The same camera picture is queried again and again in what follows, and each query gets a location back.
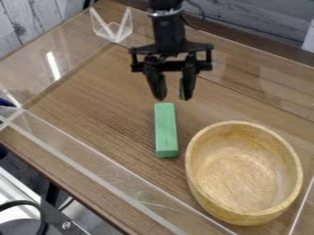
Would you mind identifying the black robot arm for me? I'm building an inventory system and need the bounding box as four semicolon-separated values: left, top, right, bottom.
128;0;215;101

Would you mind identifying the black metal clamp bracket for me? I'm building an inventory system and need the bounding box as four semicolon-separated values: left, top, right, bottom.
37;201;90;235

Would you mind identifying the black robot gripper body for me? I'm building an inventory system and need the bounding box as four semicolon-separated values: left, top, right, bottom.
126;7;216;75

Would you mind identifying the black cable loop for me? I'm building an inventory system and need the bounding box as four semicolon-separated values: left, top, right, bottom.
0;199;56;235

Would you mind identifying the clear acrylic enclosure wall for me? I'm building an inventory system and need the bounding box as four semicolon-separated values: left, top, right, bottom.
0;1;314;235

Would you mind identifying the clear acrylic corner bracket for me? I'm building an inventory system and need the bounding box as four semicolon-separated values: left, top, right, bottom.
89;7;132;43

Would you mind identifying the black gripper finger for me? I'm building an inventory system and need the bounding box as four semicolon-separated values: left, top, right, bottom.
142;56;166;101
180;54;199;100

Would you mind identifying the black table leg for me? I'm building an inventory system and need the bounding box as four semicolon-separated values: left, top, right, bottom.
45;183;60;207

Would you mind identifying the green rectangular block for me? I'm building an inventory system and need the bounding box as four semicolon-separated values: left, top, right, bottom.
154;103;179;158

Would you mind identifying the light wooden bowl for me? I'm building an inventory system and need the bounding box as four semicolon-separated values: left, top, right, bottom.
185;120;303;226

